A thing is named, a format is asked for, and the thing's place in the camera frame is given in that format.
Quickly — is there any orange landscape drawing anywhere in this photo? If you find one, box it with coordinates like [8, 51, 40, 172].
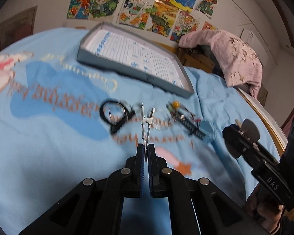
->
[147, 0, 179, 37]

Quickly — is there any black hair tie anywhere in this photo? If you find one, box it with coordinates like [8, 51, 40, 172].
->
[99, 99, 136, 135]

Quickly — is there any blond character drawing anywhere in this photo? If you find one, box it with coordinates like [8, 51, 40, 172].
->
[88, 0, 120, 23]

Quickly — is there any orange bead hair tie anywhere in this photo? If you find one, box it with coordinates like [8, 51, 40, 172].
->
[166, 100, 199, 123]

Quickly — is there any light blue cartoon duvet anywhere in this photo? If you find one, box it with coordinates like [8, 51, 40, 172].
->
[0, 28, 279, 234]

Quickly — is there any grey cardboard box lid tray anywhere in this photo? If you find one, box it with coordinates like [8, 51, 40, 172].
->
[77, 22, 194, 98]

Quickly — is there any doodle pattern drawing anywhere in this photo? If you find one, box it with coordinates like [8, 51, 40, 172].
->
[170, 11, 200, 42]

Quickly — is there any goldfish drawing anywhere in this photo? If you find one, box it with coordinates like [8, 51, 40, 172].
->
[118, 0, 155, 30]

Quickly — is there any pink floral blanket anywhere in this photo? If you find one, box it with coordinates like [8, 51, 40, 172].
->
[178, 30, 263, 99]

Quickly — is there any wooden bed frame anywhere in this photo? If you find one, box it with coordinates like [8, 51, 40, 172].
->
[176, 45, 287, 155]

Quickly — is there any dark wooden wall hatch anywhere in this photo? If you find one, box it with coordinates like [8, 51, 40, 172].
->
[0, 6, 37, 51]

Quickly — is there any person's right hand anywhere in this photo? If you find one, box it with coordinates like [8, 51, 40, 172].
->
[244, 184, 289, 234]

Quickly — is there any red hair character drawing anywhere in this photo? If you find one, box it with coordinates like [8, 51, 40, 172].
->
[197, 0, 218, 19]

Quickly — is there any blue black strap watch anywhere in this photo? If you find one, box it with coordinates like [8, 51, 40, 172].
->
[171, 111, 214, 143]

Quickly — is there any white wall air conditioner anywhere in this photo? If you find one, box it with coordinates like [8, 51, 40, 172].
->
[240, 28, 270, 67]

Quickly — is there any mermaid character drawing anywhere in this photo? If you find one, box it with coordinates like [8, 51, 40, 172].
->
[67, 0, 93, 20]

